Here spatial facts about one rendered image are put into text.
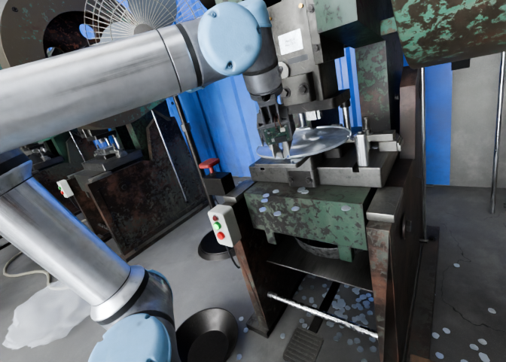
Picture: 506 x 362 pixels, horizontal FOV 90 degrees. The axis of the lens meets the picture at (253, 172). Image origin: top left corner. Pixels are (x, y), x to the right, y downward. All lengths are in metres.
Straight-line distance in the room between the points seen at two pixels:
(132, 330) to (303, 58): 0.74
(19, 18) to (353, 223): 1.77
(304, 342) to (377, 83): 0.90
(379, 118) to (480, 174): 1.23
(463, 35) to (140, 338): 0.72
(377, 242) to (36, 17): 1.83
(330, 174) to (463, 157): 1.43
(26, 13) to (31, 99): 1.55
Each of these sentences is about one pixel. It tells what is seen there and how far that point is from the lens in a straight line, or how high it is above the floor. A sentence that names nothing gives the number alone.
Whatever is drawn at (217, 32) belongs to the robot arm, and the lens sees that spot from 0.32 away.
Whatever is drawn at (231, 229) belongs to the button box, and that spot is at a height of 0.56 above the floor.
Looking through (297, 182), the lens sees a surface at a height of 0.67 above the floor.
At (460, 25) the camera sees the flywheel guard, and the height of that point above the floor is 0.99.
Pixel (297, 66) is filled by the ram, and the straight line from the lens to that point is 0.81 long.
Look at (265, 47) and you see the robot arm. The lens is 0.50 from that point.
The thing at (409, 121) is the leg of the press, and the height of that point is 0.72.
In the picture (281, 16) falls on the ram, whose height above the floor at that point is 1.14.
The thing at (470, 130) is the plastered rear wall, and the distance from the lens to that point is 2.06.
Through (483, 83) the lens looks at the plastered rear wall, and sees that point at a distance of 2.00.
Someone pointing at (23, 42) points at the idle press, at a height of 1.43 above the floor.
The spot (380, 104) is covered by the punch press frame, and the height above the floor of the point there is 0.80.
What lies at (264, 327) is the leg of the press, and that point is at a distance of 1.25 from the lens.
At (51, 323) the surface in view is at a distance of 1.77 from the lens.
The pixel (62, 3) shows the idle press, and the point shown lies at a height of 1.62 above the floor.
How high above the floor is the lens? 1.00
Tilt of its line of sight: 20 degrees down
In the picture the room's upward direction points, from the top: 15 degrees counter-clockwise
